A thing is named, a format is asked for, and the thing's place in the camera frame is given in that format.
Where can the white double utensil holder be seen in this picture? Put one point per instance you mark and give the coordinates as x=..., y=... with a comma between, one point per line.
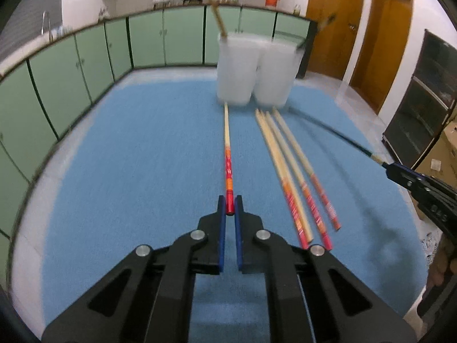
x=235, y=71

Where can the blue mat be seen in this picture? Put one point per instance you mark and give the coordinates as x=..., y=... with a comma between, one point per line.
x=142, y=168

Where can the cardboard box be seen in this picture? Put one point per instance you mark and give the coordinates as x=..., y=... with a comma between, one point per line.
x=439, y=153

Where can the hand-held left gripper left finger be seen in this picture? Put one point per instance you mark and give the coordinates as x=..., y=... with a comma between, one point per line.
x=222, y=243

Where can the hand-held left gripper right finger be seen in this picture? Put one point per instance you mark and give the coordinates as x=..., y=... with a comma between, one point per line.
x=238, y=243

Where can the dark glass-front cabinet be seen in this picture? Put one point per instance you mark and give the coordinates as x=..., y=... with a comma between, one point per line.
x=421, y=114

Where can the black chopstick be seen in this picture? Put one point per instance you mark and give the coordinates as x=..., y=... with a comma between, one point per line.
x=339, y=137

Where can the metal sink faucet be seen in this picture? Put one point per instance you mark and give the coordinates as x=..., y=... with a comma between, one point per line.
x=49, y=28

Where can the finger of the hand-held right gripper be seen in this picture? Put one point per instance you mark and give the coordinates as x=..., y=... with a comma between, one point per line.
x=437, y=207
x=428, y=183

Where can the person's right hand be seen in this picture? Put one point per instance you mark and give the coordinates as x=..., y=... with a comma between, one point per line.
x=442, y=264

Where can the wooden door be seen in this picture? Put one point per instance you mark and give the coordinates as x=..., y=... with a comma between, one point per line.
x=342, y=50
x=385, y=50

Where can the green base cabinets with counter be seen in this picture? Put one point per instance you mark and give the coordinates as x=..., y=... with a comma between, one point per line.
x=178, y=35

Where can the small glass jar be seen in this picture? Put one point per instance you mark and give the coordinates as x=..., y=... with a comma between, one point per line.
x=296, y=10

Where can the plain bamboo chopstick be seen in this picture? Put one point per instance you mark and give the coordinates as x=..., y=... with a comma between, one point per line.
x=275, y=150
x=217, y=18

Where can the grey window blind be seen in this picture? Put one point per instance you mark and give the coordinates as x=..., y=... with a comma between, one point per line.
x=28, y=14

